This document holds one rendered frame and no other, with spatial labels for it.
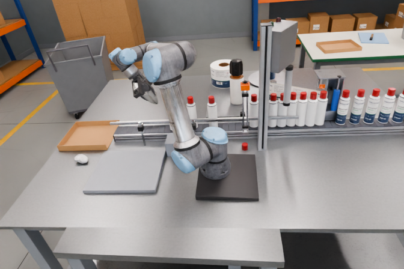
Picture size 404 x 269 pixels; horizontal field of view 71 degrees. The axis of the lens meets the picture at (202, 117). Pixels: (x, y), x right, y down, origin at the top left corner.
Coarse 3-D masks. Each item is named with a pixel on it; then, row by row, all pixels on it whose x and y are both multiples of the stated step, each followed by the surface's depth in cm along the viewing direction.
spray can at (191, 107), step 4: (188, 100) 158; (192, 100) 158; (188, 104) 159; (192, 104) 159; (188, 108) 160; (192, 108) 159; (188, 112) 162; (192, 112) 161; (196, 112) 163; (192, 116) 162; (196, 116) 164
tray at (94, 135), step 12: (108, 120) 187; (72, 132) 184; (84, 132) 184; (96, 132) 182; (108, 132) 181; (60, 144) 170; (72, 144) 174; (84, 144) 172; (96, 144) 171; (108, 144) 170
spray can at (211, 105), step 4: (212, 96) 157; (212, 100) 156; (208, 104) 158; (212, 104) 157; (208, 108) 159; (212, 108) 157; (216, 108) 160; (208, 112) 161; (212, 112) 159; (216, 112) 161; (212, 116) 160; (216, 116) 162; (212, 124) 163; (216, 124) 164
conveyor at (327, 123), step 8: (328, 120) 163; (360, 120) 160; (376, 120) 159; (120, 128) 175; (128, 128) 174; (136, 128) 173; (144, 128) 173; (152, 128) 173; (160, 128) 171; (168, 128) 170; (200, 128) 167; (224, 128) 165; (232, 128) 165; (240, 128) 164; (248, 128) 163; (256, 128) 162; (272, 128) 161; (280, 128) 160; (288, 128) 160; (296, 128) 159; (304, 128) 160
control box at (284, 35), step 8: (280, 24) 126; (288, 24) 125; (296, 24) 127; (272, 32) 119; (280, 32) 117; (288, 32) 122; (296, 32) 130; (272, 40) 121; (280, 40) 119; (288, 40) 125; (272, 48) 123; (280, 48) 121; (288, 48) 127; (272, 56) 125; (280, 56) 123; (288, 56) 130; (272, 64) 127; (280, 64) 126; (288, 64) 133; (272, 72) 129
